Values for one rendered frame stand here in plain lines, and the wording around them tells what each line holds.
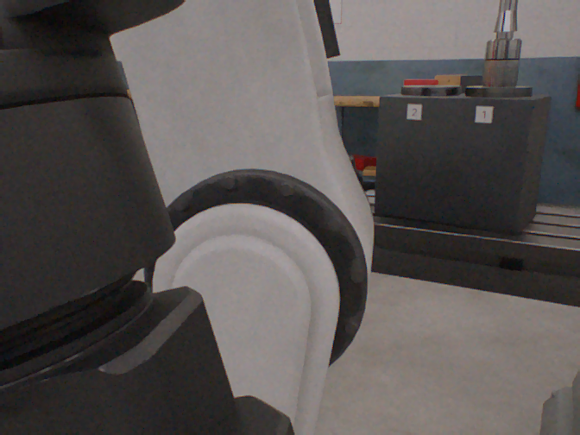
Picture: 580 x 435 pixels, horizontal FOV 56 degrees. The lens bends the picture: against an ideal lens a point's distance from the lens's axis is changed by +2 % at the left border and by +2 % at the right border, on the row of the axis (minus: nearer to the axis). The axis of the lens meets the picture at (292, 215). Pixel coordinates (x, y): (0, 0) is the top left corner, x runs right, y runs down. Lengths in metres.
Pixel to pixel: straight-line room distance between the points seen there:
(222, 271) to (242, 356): 0.05
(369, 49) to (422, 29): 0.50
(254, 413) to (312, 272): 0.14
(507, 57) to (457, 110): 0.09
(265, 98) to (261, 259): 0.10
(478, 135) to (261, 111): 0.52
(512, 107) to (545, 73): 4.27
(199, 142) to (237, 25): 0.07
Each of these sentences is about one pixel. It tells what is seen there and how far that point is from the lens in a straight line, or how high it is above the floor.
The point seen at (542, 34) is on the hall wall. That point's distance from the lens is 5.09.
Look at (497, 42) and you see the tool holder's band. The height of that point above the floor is 1.17.
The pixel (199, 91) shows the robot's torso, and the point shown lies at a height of 1.13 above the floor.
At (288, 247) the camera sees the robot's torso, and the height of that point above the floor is 1.04.
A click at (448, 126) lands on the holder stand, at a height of 1.06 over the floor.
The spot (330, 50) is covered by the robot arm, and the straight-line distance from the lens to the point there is 0.61.
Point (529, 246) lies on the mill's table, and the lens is 0.80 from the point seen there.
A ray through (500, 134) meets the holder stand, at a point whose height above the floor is 1.05.
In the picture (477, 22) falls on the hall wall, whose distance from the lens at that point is 5.15.
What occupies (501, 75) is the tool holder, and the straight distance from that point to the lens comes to 0.84.
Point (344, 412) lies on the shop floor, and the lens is 1.99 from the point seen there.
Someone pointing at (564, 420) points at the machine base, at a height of 0.20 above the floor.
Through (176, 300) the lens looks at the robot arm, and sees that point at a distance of 0.16.
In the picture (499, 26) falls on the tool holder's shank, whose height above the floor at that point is 1.19.
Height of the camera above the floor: 1.14
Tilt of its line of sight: 15 degrees down
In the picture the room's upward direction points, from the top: straight up
